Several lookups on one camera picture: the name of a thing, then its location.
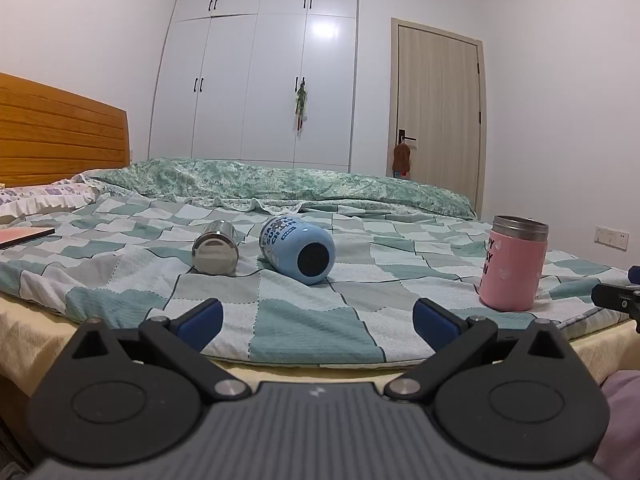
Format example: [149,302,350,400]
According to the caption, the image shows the stainless steel cup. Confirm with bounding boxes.
[192,220,239,276]

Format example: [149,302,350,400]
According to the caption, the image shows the wooden headboard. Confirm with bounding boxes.
[0,72,131,189]

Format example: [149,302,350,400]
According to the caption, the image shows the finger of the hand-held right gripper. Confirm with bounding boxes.
[591,267,640,333]

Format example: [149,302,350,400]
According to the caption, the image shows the green floral quilt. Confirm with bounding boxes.
[72,157,478,221]

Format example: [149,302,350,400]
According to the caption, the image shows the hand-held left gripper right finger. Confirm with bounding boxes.
[386,297,573,403]

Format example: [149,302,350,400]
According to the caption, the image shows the beige bed sheet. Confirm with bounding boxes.
[0,294,640,411]

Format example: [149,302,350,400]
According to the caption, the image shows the green hanging ornament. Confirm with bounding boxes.
[294,76,310,131]

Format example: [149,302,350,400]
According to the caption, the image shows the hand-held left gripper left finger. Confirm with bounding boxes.
[64,298,252,403]

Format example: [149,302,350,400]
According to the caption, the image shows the pink flat book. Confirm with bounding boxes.
[0,226,56,251]

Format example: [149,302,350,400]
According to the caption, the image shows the pink printed cup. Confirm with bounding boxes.
[478,215,549,312]

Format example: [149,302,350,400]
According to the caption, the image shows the person's pink clothing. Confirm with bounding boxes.
[592,370,640,480]

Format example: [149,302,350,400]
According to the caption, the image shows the blue printed cup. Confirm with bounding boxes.
[258,215,336,286]

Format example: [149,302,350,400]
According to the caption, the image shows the green checkered blanket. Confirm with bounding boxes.
[0,192,636,366]

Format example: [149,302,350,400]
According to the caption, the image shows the white wall socket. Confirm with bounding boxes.
[594,226,630,251]

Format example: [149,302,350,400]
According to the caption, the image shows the white wardrobe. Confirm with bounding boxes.
[147,0,360,173]

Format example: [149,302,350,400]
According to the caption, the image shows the brown hanging pouch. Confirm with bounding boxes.
[392,142,412,179]

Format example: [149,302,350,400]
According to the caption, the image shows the purple floral pillow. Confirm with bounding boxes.
[0,181,101,225]

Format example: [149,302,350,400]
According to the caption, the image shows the light wooden door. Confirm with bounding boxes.
[390,17,487,218]

